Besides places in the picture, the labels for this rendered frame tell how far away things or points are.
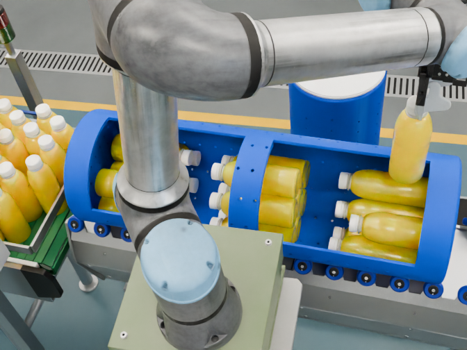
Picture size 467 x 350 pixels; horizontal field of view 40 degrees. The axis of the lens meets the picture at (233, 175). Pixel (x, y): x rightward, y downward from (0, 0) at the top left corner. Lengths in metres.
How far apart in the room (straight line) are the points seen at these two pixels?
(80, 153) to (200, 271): 0.65
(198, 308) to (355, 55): 0.47
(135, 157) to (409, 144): 0.55
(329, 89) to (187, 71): 1.19
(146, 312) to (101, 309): 1.52
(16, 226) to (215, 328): 0.82
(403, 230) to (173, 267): 0.62
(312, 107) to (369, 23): 1.08
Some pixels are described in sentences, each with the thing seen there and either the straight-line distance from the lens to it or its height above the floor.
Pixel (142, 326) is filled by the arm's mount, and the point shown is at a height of 1.26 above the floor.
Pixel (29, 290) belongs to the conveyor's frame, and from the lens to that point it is 1.89.
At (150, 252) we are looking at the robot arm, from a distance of 0.98.
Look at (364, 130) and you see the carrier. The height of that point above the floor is 0.88.
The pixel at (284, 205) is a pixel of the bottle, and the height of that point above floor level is 1.13.
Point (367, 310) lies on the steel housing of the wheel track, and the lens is 1.62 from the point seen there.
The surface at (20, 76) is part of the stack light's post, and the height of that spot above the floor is 1.03.
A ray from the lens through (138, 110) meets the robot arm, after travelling 0.87.
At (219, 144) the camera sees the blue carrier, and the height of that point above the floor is 1.08.
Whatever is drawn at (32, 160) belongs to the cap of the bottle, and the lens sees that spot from 1.73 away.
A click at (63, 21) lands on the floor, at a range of 4.13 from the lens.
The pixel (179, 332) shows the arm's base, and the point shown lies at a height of 1.31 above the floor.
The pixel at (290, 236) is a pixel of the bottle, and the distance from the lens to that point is 1.48.
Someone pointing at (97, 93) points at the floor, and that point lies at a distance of 3.55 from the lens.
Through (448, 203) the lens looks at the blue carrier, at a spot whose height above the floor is 1.22.
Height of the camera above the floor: 2.29
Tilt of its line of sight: 50 degrees down
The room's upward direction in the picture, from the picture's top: 9 degrees counter-clockwise
